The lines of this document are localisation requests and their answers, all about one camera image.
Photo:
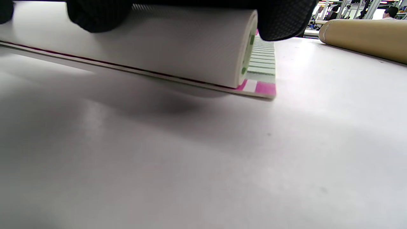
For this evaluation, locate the person's right hand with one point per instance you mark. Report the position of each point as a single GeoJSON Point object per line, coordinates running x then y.
{"type": "Point", "coordinates": [286, 19]}

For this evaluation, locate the grey metal frame post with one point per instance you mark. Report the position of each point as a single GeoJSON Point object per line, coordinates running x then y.
{"type": "Point", "coordinates": [370, 8]}

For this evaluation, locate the brown cardboard mailing tube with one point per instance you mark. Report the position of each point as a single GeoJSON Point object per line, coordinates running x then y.
{"type": "Point", "coordinates": [365, 38]}

